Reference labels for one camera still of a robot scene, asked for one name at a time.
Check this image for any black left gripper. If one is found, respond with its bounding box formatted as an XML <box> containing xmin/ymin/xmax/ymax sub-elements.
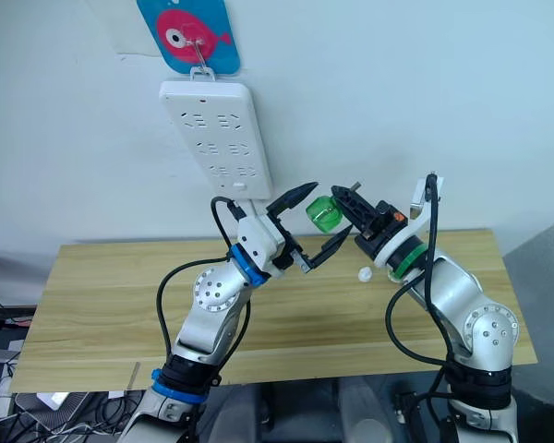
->
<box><xmin>264</xmin><ymin>181</ymin><xmax>353</xmax><ymax>275</ymax></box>

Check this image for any grey mesh device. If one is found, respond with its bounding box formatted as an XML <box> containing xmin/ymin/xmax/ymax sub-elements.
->
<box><xmin>13</xmin><ymin>391</ymin><xmax>103</xmax><ymax>436</ymax></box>

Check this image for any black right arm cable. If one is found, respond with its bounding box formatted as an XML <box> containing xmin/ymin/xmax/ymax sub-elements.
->
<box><xmin>385</xmin><ymin>173</ymin><xmax>463</xmax><ymax>402</ymax></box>

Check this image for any blue fish wall plate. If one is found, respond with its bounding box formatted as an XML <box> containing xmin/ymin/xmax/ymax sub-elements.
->
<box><xmin>136</xmin><ymin>0</ymin><xmax>243</xmax><ymax>77</ymax></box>

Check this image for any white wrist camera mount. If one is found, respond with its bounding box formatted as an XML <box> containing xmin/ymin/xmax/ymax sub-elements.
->
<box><xmin>373</xmin><ymin>173</ymin><xmax>445</xmax><ymax>281</ymax></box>
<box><xmin>236</xmin><ymin>214</ymin><xmax>290</xmax><ymax>279</ymax></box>

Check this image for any white power strip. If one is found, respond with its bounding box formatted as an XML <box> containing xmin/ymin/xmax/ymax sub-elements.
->
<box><xmin>159</xmin><ymin>66</ymin><xmax>275</xmax><ymax>201</ymax></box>

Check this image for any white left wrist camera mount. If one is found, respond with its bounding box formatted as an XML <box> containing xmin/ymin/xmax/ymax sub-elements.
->
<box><xmin>236</xmin><ymin>214</ymin><xmax>290</xmax><ymax>279</ymax></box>

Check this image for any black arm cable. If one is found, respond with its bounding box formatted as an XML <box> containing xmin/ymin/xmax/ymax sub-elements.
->
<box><xmin>385</xmin><ymin>173</ymin><xmax>463</xmax><ymax>402</ymax></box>
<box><xmin>155</xmin><ymin>196</ymin><xmax>253</xmax><ymax>370</ymax></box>

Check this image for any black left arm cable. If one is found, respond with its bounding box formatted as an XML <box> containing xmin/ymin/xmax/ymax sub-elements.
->
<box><xmin>155</xmin><ymin>196</ymin><xmax>253</xmax><ymax>370</ymax></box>

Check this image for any clear wall hook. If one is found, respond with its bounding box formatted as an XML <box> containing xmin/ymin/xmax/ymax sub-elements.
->
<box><xmin>180</xmin><ymin>35</ymin><xmax>212</xmax><ymax>73</ymax></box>

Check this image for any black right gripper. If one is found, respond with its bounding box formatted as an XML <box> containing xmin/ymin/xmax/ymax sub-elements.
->
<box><xmin>331</xmin><ymin>184</ymin><xmax>407</xmax><ymax>269</ymax></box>

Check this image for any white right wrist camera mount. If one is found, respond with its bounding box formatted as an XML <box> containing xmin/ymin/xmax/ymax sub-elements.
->
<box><xmin>373</xmin><ymin>173</ymin><xmax>445</xmax><ymax>281</ymax></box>

